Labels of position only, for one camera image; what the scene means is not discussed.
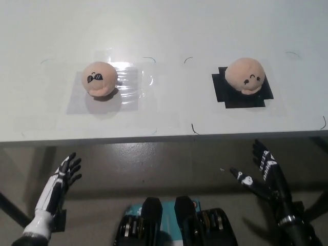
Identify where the dark table leg bar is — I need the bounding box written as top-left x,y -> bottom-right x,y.
0,191 -> 31,229

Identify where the dumpling toy with sunglasses face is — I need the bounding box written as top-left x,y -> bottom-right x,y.
82,61 -> 119,97

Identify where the black tape patch on table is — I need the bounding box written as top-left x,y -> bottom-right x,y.
211,66 -> 274,110

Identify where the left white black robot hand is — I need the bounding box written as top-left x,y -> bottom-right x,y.
23,152 -> 83,236

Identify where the dumpling toy with smiling face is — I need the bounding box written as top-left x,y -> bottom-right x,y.
224,56 -> 266,96

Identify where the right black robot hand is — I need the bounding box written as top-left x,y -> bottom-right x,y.
230,139 -> 298,227

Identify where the clear plastic tape sheet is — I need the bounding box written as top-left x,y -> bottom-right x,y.
93,47 -> 154,105

